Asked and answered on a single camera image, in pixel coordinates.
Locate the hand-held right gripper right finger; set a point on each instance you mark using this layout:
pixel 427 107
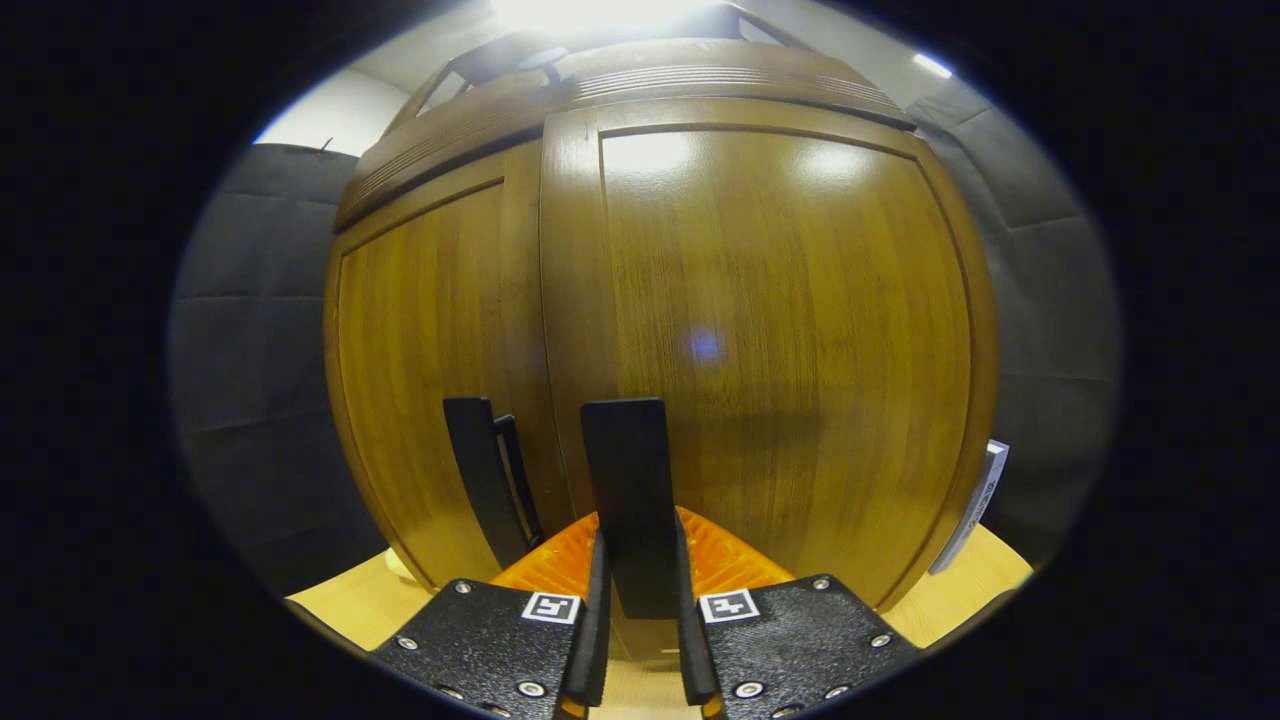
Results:
pixel 688 640

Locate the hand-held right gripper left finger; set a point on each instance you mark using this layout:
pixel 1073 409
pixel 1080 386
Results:
pixel 598 620

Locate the wooden cabinet door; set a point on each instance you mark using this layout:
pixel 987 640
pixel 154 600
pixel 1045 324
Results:
pixel 420 350
pixel 780 300

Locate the wooden double-door shoe cabinet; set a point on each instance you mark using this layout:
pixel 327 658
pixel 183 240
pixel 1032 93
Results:
pixel 700 80

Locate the white thin book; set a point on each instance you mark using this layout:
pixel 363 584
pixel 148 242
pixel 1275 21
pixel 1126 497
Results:
pixel 975 510

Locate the large ceiling light panel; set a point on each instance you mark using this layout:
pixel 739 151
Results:
pixel 600 12

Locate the small ceiling light panel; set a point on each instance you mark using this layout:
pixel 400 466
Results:
pixel 932 65

